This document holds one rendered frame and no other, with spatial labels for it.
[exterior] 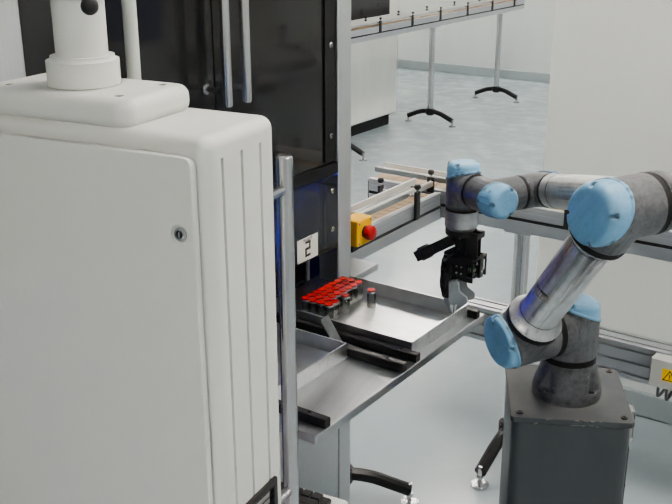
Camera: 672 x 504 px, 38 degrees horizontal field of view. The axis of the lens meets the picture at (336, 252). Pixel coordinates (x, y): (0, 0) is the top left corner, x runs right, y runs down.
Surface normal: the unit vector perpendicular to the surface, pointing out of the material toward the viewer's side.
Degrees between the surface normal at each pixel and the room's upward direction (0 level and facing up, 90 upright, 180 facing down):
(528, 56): 90
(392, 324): 0
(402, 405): 0
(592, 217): 84
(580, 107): 90
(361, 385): 0
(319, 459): 90
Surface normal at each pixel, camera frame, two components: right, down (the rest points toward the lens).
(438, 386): 0.00, -0.94
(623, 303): -0.57, 0.28
